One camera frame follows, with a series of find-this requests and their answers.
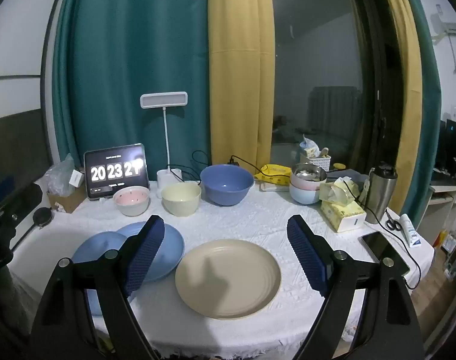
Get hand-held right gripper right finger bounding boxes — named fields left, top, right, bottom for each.
left=286, top=215, right=426, bottom=360

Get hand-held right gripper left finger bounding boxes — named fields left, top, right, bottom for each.
left=29, top=215, right=166, bottom=360

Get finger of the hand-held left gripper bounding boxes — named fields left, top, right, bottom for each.
left=0, top=180, right=44, bottom=218

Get dark blue plate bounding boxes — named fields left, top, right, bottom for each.
left=115, top=222, right=185, bottom=283

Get large light blue bowl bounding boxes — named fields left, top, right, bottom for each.
left=71, top=232, right=139, bottom=317

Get pink spotted bowl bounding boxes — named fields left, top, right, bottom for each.
left=113, top=186, right=151, bottom=217

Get cream bowl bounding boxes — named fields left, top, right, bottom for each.
left=161, top=182, right=202, bottom=217

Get beige plate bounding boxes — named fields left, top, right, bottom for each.
left=175, top=239, right=282, bottom=320

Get round black puck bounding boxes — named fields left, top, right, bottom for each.
left=33, top=207, right=54, bottom=229

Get cardboard box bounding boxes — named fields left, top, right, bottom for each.
left=46, top=185, right=87, bottom=214

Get yellow tissue box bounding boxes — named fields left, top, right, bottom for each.
left=321, top=200, right=367, bottom=233

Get small light blue bowl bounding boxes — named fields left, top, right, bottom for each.
left=289, top=185, right=322, bottom=206

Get white tablecloth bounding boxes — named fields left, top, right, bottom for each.
left=7, top=180, right=435, bottom=357

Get yellow soft tissue pack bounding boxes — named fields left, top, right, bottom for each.
left=320, top=178, right=360, bottom=207

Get plain pink bowl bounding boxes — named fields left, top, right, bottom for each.
left=290, top=176, right=326, bottom=193

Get black phone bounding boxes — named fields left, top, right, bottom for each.
left=358, top=231, right=410, bottom=276

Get yellow printed packet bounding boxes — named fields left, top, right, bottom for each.
left=255, top=163, right=292, bottom=188

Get tablet showing clock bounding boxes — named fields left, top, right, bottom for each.
left=84, top=143, right=151, bottom=200

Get black scissors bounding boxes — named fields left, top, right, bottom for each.
left=385, top=210, right=403, bottom=231

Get white basket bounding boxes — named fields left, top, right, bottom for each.
left=300, top=154, right=332, bottom=171

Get steel thermos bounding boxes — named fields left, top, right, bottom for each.
left=364, top=161, right=398, bottom=225

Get white tube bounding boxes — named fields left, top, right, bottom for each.
left=400, top=214, right=424, bottom=248

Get blue and white bag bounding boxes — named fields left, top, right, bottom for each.
left=300, top=135, right=320, bottom=156

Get white side desk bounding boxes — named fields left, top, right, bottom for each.
left=412, top=180, right=456, bottom=256

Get white desk lamp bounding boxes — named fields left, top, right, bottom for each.
left=140, top=93, right=188, bottom=197

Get teal curtain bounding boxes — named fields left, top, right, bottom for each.
left=52, top=0, right=214, bottom=181
left=397, top=0, right=442, bottom=229

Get black monitor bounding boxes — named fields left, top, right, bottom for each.
left=436, top=119, right=456, bottom=169

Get yellow curtain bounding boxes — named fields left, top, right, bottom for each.
left=374, top=0, right=418, bottom=192
left=206, top=0, right=275, bottom=177

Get dark glass window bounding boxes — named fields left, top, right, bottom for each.
left=269, top=0, right=405, bottom=173

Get white air conditioner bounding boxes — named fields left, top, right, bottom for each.
left=430, top=11, right=456, bottom=35

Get black lamp cable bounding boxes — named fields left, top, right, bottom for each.
left=168, top=163, right=200, bottom=181

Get black looped cable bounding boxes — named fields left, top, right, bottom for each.
left=191, top=150, right=214, bottom=181

